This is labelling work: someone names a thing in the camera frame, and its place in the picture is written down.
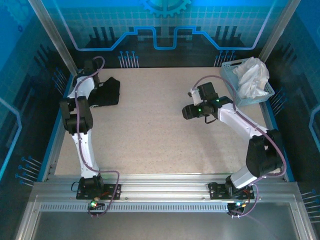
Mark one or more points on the black t-shirt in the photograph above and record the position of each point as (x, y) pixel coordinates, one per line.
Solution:
(110, 92)

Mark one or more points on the light blue plastic basket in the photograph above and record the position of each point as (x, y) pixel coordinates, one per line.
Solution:
(228, 75)

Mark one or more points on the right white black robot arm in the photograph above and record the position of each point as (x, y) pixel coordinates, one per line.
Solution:
(232, 117)

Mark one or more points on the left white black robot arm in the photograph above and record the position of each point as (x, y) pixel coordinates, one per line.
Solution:
(85, 150)

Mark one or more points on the white crumpled t-shirt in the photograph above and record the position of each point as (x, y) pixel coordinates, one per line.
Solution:
(252, 77)

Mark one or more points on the small LED controller board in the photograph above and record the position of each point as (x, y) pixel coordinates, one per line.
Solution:
(237, 205)
(94, 204)

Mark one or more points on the brushed metal shelf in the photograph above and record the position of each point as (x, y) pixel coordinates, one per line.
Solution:
(162, 225)

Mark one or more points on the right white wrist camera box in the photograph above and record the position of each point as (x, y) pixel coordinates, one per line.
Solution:
(196, 96)

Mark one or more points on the aluminium frame post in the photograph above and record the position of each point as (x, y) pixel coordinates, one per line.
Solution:
(275, 35)
(55, 37)

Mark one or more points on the aluminium table side rail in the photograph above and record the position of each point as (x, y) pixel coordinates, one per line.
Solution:
(53, 155)
(266, 115)

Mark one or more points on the aluminium mounting rail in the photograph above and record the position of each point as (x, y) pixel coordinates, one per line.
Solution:
(162, 187)

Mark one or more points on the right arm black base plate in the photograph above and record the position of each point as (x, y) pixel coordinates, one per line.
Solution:
(216, 192)

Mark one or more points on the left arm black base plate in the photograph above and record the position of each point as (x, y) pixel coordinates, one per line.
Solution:
(112, 193)

